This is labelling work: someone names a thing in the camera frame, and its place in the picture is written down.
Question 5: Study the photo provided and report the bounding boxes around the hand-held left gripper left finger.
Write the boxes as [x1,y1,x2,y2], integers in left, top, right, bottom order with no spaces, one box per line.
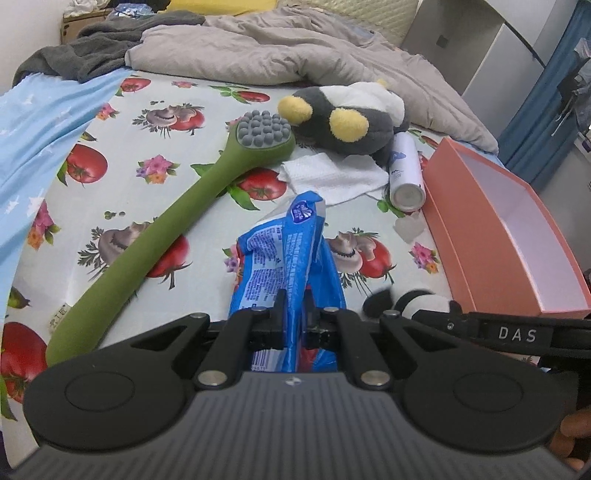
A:
[134,288,290,389]

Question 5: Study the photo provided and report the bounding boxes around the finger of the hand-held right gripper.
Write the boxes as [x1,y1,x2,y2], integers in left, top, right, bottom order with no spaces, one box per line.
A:
[410,300,478,334]

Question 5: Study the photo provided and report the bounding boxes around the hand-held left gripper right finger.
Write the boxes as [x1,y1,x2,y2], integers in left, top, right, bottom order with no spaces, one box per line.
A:
[302,290,457,389]

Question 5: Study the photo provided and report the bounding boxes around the small panda plush toy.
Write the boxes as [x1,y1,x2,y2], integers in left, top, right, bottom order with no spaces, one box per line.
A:
[362,288,451,320]

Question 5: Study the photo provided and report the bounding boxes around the blue snack packet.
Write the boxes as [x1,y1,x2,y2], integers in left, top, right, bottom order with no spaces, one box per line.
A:
[228,191,348,374]

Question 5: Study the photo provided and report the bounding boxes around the orange cardboard box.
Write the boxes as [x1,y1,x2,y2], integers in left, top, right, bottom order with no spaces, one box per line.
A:
[421,137,591,320]

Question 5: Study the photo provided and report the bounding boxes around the person's right hand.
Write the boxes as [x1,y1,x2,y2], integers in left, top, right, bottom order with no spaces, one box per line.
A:
[547,406,591,472]

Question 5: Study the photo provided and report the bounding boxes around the green massage hammer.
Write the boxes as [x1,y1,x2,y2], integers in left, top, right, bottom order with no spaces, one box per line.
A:
[45,111,296,368]

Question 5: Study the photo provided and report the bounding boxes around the white paper tissue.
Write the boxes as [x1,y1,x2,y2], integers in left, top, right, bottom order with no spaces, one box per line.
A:
[277,154,389,206]

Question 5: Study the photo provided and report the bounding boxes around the white spray can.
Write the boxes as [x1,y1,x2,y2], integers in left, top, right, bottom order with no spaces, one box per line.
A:
[387,132,426,213]

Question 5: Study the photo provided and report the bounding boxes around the grey plush toy yellow feet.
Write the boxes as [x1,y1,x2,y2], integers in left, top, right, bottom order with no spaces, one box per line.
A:
[277,79,411,168]

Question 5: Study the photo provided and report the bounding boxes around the tomato print sheet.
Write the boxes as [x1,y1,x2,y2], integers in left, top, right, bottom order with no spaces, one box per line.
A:
[0,69,500,418]

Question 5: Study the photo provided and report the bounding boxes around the blue curtain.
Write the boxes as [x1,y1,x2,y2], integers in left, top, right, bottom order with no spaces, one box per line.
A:
[501,6,591,160]

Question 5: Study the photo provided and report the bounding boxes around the hanging denim jacket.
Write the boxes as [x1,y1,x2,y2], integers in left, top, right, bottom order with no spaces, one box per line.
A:
[556,39,591,141]

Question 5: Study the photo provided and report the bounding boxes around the grey quilt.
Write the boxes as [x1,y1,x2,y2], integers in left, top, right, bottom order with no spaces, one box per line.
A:
[124,6,500,154]

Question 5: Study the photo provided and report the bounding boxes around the white wardrobe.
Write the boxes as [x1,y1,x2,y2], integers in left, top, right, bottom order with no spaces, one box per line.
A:
[401,0,576,131]

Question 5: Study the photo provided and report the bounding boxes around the light blue bed sheet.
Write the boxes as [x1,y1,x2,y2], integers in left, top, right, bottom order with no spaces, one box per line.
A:
[0,68,133,326]

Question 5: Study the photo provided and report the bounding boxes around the beige quilted headboard cushion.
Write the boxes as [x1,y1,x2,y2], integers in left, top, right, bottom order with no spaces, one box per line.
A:
[277,0,422,47]

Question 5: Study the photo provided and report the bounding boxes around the yellow pillow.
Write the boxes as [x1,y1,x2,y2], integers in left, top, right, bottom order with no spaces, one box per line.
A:
[164,0,279,17]

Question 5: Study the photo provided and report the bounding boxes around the dark grey blanket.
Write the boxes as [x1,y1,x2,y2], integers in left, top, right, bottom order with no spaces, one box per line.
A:
[12,10,206,86]

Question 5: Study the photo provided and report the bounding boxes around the blue patterned cloth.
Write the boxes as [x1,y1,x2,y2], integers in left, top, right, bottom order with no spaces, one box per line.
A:
[111,2,154,20]

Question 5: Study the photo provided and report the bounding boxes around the brown cardboard box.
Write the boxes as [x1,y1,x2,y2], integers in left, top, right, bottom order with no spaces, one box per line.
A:
[62,7,114,45]

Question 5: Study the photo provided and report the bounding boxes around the white cloth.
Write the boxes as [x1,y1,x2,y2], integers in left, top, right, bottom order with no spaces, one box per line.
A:
[65,0,112,19]

